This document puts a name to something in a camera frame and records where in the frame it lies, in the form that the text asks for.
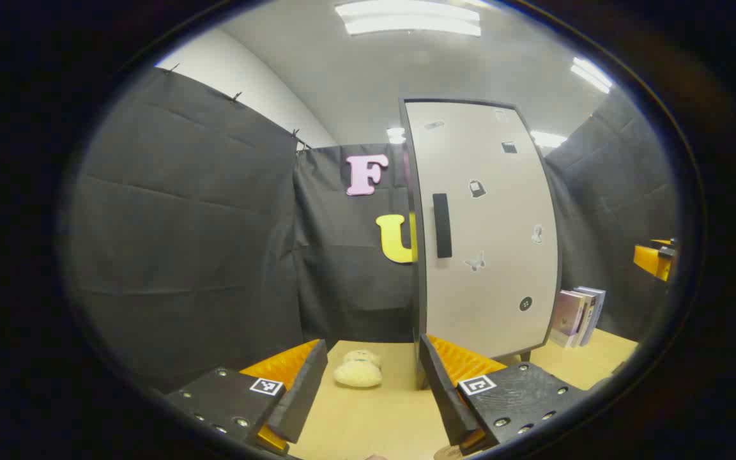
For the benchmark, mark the pink book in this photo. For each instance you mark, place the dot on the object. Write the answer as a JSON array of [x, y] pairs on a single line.
[[566, 313]]

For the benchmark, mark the dark grey cabinet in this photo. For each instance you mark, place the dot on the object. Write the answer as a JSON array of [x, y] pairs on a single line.
[[420, 306]]

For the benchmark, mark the black backdrop cloth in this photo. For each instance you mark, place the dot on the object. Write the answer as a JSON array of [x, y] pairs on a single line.
[[183, 223]]

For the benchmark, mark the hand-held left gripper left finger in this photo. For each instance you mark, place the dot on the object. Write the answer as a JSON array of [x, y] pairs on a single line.
[[304, 396]]

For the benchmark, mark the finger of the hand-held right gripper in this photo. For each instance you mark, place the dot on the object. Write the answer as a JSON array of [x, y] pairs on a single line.
[[652, 260]]

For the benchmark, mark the white book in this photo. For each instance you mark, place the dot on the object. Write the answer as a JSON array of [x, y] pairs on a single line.
[[588, 319]]

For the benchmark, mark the large ceiling light panel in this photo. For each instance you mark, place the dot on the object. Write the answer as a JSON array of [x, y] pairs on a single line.
[[406, 18]]

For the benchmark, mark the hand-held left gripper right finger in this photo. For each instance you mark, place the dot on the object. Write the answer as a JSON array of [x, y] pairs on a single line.
[[444, 396]]

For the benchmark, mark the light blue book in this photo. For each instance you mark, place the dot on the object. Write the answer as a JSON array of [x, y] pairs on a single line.
[[598, 310]]

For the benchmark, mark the cream plush toy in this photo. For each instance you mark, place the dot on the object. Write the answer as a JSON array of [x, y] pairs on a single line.
[[356, 375]]

